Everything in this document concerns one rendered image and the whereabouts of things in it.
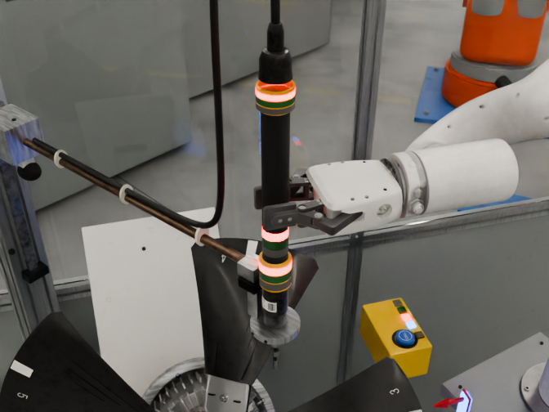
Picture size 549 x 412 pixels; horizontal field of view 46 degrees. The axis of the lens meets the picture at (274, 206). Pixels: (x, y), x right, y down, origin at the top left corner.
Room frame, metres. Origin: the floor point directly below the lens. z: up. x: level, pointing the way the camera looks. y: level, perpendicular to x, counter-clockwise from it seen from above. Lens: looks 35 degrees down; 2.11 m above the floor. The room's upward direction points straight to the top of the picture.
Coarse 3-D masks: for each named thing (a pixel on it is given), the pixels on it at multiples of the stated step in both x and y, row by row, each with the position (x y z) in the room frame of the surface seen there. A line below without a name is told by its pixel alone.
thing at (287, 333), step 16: (256, 256) 0.69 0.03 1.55; (240, 272) 0.67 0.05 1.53; (256, 272) 0.66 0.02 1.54; (256, 288) 0.65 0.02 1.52; (256, 304) 0.65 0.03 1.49; (256, 320) 0.65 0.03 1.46; (288, 320) 0.65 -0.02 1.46; (256, 336) 0.63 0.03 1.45; (272, 336) 0.62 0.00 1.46; (288, 336) 0.62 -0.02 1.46
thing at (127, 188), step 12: (216, 0) 0.70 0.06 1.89; (276, 0) 0.65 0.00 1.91; (216, 12) 0.71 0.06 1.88; (276, 12) 0.65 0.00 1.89; (216, 24) 0.71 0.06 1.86; (276, 24) 0.65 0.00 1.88; (216, 36) 0.71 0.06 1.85; (216, 48) 0.70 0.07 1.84; (216, 60) 0.70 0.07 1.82; (216, 72) 0.70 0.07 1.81; (216, 84) 0.70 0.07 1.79; (216, 96) 0.70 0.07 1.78; (216, 108) 0.70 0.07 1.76; (216, 120) 0.71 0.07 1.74; (216, 132) 0.71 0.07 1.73; (36, 144) 0.99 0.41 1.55; (216, 144) 0.71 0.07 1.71; (60, 156) 0.94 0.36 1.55; (216, 156) 0.71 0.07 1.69; (84, 168) 0.90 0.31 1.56; (108, 180) 0.87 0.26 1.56; (120, 192) 0.84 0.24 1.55; (132, 192) 0.83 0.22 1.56; (156, 204) 0.80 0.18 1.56; (216, 204) 0.71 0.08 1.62; (180, 216) 0.76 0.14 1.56; (216, 216) 0.71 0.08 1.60; (204, 228) 0.73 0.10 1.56
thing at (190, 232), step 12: (24, 144) 1.01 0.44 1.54; (48, 156) 0.96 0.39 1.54; (72, 168) 0.92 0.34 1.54; (96, 180) 0.88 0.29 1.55; (132, 204) 0.83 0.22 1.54; (144, 204) 0.81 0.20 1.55; (156, 216) 0.79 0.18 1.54; (168, 216) 0.78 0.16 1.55; (180, 228) 0.76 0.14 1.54; (192, 228) 0.75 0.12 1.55; (204, 240) 0.73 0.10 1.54; (216, 240) 0.72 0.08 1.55; (228, 252) 0.70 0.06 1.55
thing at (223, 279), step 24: (240, 240) 0.86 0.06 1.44; (216, 264) 0.85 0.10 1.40; (312, 264) 0.81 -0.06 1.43; (216, 288) 0.82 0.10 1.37; (240, 288) 0.80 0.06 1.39; (288, 288) 0.78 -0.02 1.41; (216, 312) 0.79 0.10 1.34; (240, 312) 0.77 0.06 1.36; (216, 336) 0.76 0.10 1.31; (240, 336) 0.74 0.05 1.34; (216, 360) 0.74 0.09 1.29; (240, 360) 0.72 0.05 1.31; (264, 360) 0.70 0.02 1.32
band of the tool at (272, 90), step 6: (258, 84) 0.66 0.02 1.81; (264, 84) 0.67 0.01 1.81; (270, 84) 0.67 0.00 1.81; (282, 84) 0.67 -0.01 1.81; (288, 84) 0.67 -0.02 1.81; (294, 84) 0.65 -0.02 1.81; (258, 90) 0.64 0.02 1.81; (264, 90) 0.64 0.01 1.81; (270, 90) 0.67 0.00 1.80; (276, 90) 0.67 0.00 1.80; (282, 90) 0.67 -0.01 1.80; (288, 90) 0.64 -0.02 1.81; (294, 102) 0.65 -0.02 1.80; (270, 108) 0.63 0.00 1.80; (276, 108) 0.63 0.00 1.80; (282, 108) 0.63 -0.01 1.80; (270, 114) 0.63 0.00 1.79; (282, 114) 0.63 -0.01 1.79
